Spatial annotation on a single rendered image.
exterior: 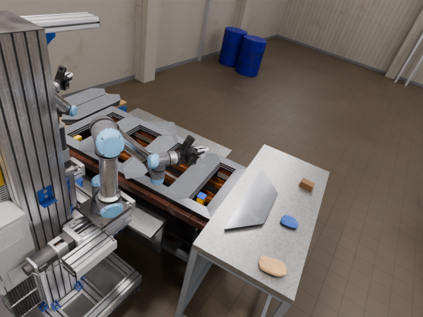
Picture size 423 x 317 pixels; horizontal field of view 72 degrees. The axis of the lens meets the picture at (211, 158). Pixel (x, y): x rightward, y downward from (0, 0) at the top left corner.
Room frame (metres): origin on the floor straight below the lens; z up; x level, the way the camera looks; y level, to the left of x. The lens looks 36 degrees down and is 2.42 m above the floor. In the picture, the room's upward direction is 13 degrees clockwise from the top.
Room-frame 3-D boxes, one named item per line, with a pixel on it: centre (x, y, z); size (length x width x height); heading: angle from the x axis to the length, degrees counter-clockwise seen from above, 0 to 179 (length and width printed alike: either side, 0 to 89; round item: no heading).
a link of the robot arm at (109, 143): (1.05, 0.47, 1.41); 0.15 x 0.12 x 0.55; 39
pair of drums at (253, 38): (7.29, -0.10, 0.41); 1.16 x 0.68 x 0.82; 64
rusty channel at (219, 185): (2.19, 0.45, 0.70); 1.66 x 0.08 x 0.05; 71
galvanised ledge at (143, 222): (1.59, 0.87, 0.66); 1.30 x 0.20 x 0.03; 71
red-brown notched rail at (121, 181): (1.63, 0.64, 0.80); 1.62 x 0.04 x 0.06; 71
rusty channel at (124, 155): (1.99, 0.52, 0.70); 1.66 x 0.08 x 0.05; 71
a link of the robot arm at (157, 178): (1.23, 0.28, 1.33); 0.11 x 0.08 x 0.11; 39
